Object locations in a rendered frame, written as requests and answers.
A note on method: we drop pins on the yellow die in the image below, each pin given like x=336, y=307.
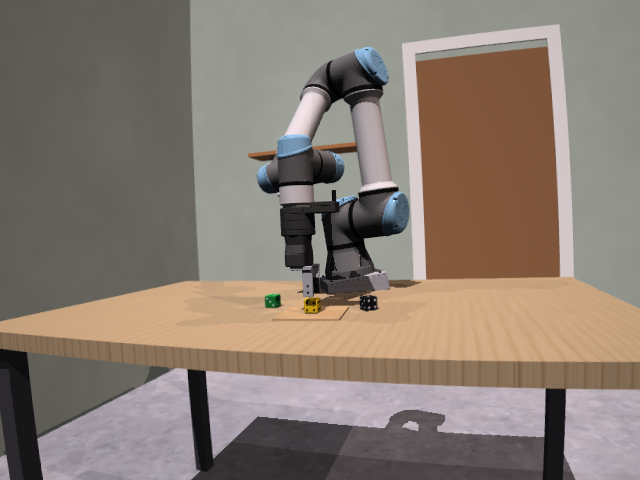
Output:
x=312, y=305

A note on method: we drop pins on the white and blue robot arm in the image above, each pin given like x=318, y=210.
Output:
x=357, y=78

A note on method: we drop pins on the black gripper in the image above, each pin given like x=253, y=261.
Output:
x=298, y=226

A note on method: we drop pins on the green die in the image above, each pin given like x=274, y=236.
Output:
x=272, y=300

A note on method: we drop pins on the black die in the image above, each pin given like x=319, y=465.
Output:
x=368, y=302

